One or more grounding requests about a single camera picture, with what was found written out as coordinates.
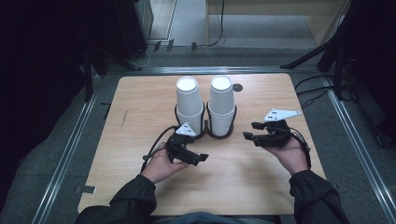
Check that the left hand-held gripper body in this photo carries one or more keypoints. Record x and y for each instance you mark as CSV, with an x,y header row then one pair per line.
x,y
176,149

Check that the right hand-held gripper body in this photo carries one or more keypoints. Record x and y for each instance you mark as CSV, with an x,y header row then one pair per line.
x,y
275,133

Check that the stack of white cups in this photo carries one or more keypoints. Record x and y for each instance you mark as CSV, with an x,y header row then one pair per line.
x,y
189,102
221,102

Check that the person's left hand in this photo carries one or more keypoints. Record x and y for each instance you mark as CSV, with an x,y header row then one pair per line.
x,y
158,169

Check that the person's right hand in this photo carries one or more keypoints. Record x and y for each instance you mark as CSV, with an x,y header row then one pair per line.
x,y
292,157

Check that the dark round table grommet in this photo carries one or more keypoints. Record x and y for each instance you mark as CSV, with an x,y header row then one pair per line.
x,y
237,87

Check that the person's blue clothing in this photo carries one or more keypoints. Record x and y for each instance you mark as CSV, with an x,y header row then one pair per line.
x,y
202,218

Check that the grey tape strip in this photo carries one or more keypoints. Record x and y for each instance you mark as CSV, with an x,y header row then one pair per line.
x,y
86,189

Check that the black tripod stand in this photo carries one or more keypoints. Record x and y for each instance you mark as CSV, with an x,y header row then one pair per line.
x,y
330,43

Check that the black metal stand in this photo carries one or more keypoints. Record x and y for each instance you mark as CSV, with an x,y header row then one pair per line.
x,y
88,74

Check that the light wooden cabinet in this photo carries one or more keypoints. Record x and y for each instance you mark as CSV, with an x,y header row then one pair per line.
x,y
320,18

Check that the black cabinet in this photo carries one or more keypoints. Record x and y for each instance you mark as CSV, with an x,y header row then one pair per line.
x,y
134,25

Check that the metal floor rail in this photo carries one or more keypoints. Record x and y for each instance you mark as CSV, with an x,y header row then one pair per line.
x,y
358,149
67,155

